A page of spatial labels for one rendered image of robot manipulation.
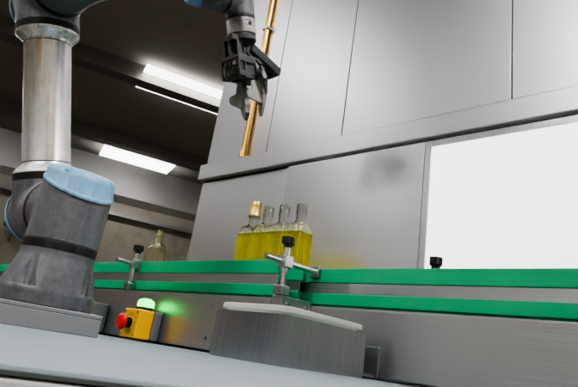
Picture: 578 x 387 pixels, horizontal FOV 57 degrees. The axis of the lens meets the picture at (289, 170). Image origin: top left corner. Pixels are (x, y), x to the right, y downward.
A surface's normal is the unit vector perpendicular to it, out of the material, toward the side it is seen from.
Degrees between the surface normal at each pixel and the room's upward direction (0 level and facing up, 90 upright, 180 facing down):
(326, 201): 90
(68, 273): 75
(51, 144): 94
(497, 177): 90
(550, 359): 90
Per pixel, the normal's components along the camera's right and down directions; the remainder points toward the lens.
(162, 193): 0.45, -0.24
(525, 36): -0.66, -0.34
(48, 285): 0.42, -0.50
